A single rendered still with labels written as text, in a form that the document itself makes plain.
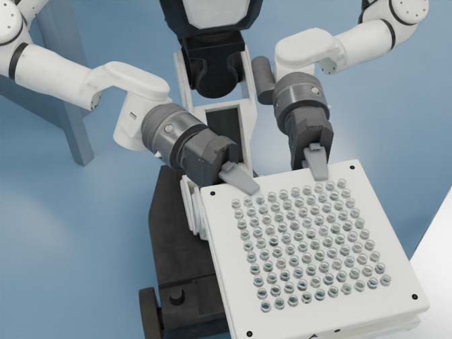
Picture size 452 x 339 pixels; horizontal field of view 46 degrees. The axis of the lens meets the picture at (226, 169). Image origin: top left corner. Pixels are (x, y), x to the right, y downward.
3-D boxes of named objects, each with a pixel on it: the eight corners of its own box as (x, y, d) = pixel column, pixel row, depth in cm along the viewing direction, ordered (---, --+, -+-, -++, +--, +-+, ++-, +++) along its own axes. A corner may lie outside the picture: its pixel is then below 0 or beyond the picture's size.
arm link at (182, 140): (247, 130, 77) (192, 91, 83) (199, 165, 73) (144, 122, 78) (245, 183, 87) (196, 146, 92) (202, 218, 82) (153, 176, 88)
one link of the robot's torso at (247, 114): (199, 229, 142) (170, 52, 134) (263, 216, 144) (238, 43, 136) (207, 245, 127) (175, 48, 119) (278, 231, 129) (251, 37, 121)
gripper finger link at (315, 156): (310, 181, 77) (303, 151, 81) (331, 180, 78) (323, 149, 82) (311, 175, 76) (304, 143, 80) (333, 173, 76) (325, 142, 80)
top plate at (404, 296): (239, 356, 64) (239, 350, 62) (200, 194, 79) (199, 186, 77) (428, 313, 67) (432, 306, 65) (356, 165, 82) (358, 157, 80)
